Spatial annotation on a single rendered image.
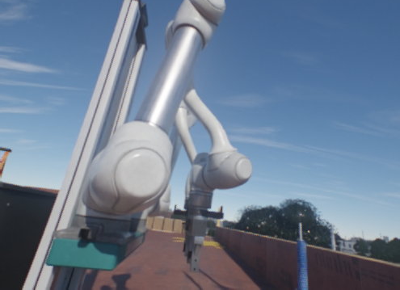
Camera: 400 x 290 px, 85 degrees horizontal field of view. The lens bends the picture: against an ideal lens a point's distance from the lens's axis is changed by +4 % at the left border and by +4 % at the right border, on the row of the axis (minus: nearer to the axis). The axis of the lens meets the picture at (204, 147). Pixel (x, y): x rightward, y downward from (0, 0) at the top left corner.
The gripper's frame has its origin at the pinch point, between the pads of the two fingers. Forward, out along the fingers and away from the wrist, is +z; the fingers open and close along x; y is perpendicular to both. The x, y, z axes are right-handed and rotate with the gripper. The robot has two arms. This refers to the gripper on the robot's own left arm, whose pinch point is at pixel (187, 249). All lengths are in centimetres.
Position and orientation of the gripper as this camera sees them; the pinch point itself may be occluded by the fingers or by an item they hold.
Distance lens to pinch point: 111.3
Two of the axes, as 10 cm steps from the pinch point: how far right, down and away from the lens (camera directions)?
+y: 9.8, 1.6, 1.0
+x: -1.5, 3.1, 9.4
